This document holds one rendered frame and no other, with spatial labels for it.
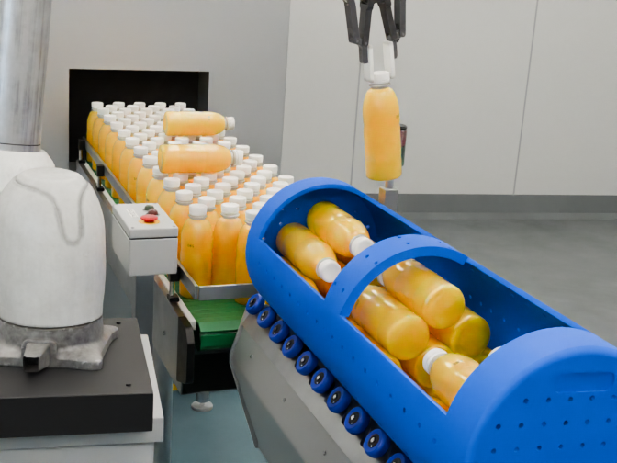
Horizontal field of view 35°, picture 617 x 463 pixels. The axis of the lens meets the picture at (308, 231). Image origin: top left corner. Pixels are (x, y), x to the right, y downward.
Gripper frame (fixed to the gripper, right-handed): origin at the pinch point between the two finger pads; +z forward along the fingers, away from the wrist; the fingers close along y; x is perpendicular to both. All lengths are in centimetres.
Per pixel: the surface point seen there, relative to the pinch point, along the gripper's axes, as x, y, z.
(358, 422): -46, -31, 45
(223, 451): 117, -6, 148
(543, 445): -83, -25, 31
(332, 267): -18.4, -21.0, 30.9
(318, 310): -35, -31, 30
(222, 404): 151, 5, 150
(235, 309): 22, -27, 53
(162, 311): 37, -39, 56
